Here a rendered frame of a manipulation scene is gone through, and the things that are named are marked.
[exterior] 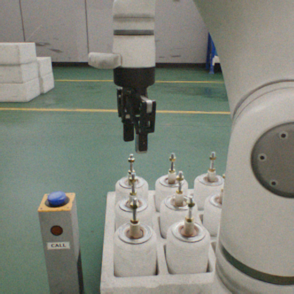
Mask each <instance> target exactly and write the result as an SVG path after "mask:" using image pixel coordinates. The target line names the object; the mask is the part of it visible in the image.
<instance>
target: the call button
mask: <svg viewBox="0 0 294 294"><path fill-rule="evenodd" d="M65 200H66V194H65V192H63V191H55V192H51V194H49V195H48V202H50V203H51V204H54V205H56V204H62V203H63V202H64V201H65Z"/></svg>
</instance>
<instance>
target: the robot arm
mask: <svg viewBox="0 0 294 294"><path fill-rule="evenodd" d="M193 2H194V4H195V6H196V8H197V10H198V12H199V14H200V16H201V18H202V20H203V22H204V23H205V24H206V27H207V29H208V31H209V33H210V36H211V38H212V40H213V43H214V46H215V49H216V52H217V53H218V57H219V61H220V66H221V69H222V73H223V78H224V82H225V87H226V92H227V98H228V101H229V105H230V112H231V135H230V142H229V150H228V156H227V160H226V171H225V182H224V189H223V200H222V211H221V216H220V229H219V241H218V250H217V254H216V261H215V270H214V280H213V286H212V294H294V0H193ZM155 3H156V0H115V1H114V3H113V34H114V35H113V47H112V53H90V54H89V56H88V64H89V65H91V66H93V67H96V68H97V69H113V83H114V84H115V85H116V86H119V87H122V88H117V103H118V116H119V118H120V117H121V122H122V123H123V140H124V141H125V142H130V141H134V128H135V132H136V153H137V154H144V153H147V151H148V133H154V123H155V114H156V105H157V103H156V101H155V100H149V99H148V92H147V88H148V87H149V86H152V85H154V82H155V43H154V9H155ZM136 115H139V117H136ZM138 121H139V124H138ZM149 121H150V125H149Z"/></svg>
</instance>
